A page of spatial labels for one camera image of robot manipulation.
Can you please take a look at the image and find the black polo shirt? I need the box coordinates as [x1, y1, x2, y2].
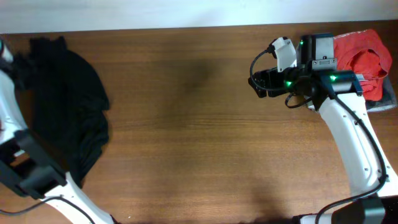
[12, 36, 110, 186]

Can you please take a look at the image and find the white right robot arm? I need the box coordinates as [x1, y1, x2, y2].
[248, 34, 397, 223]

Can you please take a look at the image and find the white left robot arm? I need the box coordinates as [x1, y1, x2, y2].
[1, 37, 115, 223]

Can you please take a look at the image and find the red folded shirt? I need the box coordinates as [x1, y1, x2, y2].
[333, 29, 392, 101]

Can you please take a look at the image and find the grey folded garment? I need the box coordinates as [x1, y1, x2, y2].
[366, 77, 397, 112]

